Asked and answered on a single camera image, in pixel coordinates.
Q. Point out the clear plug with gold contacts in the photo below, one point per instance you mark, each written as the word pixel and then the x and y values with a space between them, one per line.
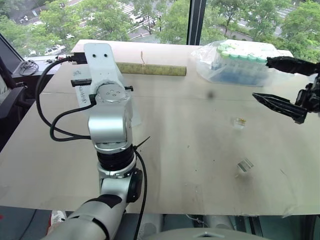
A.
pixel 240 123

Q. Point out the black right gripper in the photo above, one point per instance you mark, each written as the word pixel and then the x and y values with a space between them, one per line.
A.
pixel 312 97

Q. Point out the black zip tie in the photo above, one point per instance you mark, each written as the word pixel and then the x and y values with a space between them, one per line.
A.
pixel 142 142

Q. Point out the clear plastic bag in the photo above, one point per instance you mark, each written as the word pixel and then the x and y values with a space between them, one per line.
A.
pixel 207 67

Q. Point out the olive cardboard tube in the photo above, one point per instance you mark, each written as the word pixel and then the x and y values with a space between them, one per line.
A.
pixel 160 70

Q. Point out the white parked car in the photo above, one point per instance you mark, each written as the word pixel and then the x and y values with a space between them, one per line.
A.
pixel 53 50

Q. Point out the green capped clear bottle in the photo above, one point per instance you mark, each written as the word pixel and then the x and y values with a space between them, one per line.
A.
pixel 252 67
pixel 227 62
pixel 243 66
pixel 261 68
pixel 235 65

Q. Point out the black table leg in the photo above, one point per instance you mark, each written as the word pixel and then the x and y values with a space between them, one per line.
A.
pixel 255 227

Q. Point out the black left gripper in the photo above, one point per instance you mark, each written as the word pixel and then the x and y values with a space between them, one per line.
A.
pixel 80 83

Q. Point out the black window frame post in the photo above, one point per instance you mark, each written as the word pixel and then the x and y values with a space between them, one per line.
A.
pixel 196 22

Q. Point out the black chair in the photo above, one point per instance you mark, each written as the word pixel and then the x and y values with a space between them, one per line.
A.
pixel 10 105

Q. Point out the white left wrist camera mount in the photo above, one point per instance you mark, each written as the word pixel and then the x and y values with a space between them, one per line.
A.
pixel 100 65

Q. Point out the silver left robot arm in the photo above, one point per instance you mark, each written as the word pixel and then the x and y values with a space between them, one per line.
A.
pixel 107 125

